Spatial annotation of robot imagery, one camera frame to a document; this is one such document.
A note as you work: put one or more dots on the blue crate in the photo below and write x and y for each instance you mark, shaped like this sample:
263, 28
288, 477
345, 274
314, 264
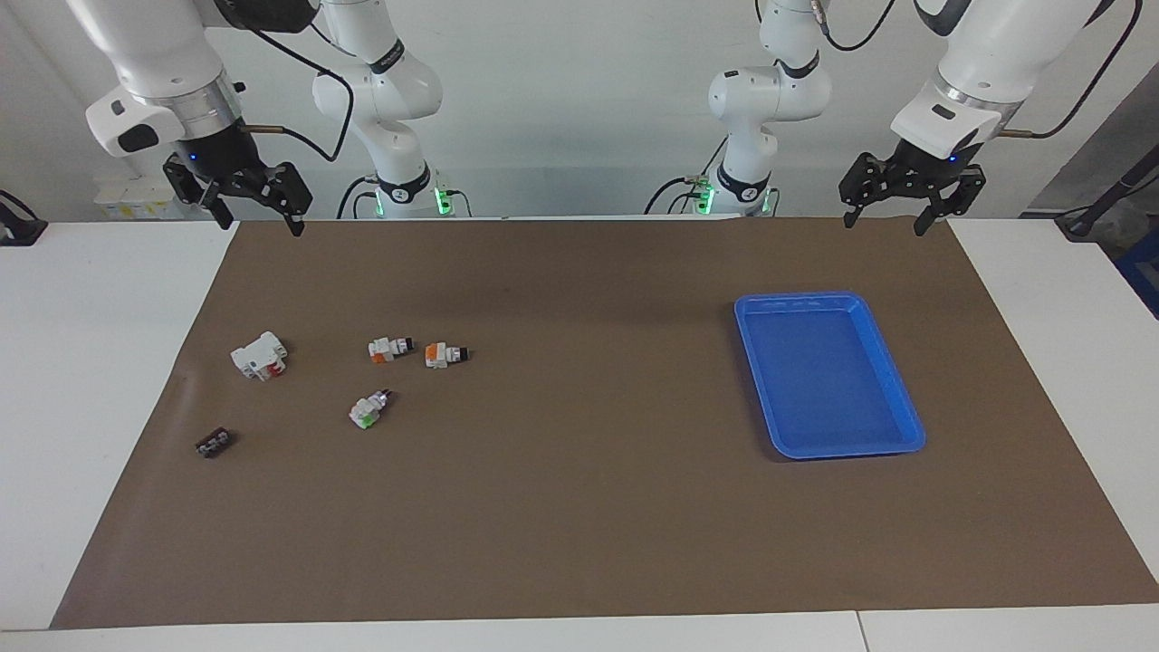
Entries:
1143, 272

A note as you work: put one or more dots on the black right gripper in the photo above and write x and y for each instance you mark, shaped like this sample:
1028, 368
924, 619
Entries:
217, 152

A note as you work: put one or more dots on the white cardboard box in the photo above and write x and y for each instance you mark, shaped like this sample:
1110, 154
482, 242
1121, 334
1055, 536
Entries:
136, 195

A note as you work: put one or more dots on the black clamp mount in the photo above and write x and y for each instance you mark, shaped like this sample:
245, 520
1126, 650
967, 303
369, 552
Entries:
20, 231

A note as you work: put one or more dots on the small black terminal block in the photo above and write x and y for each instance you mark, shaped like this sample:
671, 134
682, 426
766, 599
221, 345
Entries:
215, 443

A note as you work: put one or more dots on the black stand with pole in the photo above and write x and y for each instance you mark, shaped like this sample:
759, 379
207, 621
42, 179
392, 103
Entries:
1096, 213

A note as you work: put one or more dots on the white green push switch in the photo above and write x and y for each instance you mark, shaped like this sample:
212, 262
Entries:
367, 412

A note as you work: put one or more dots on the white red circuit breaker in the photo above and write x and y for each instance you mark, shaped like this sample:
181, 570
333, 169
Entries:
255, 355

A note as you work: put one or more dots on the brown table mat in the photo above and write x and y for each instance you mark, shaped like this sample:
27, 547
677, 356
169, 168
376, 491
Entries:
579, 507

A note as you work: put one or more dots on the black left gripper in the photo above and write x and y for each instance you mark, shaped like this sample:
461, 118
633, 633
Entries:
933, 165

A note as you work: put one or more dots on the blue plastic tray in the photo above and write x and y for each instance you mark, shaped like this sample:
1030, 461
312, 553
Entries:
828, 380

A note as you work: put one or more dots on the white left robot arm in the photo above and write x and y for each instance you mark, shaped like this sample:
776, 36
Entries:
996, 45

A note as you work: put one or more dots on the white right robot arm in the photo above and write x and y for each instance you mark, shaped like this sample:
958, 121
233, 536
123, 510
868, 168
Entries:
154, 54

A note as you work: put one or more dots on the white orange rotary switch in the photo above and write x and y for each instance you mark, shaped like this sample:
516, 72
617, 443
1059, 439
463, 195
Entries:
442, 355
387, 348

